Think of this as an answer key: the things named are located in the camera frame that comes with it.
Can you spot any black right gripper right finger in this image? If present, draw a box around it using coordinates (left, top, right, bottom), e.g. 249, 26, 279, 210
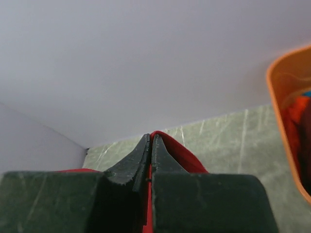
151, 134, 279, 233

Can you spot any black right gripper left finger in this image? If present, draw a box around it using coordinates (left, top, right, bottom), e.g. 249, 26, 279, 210
0, 134, 150, 233

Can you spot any bright red t shirt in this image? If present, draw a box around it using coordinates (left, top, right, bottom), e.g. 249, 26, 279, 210
57, 130, 209, 233

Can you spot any dark maroon t shirt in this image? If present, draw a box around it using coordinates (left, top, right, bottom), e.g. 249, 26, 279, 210
299, 104, 311, 194

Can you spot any orange red garment in basket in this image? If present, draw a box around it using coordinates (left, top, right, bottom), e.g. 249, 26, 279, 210
282, 96, 311, 172

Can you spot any orange plastic laundry basket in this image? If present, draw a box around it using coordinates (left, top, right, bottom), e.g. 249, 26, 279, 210
266, 46, 311, 202

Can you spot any blue garment in basket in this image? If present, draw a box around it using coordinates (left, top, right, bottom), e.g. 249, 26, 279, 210
302, 91, 311, 97

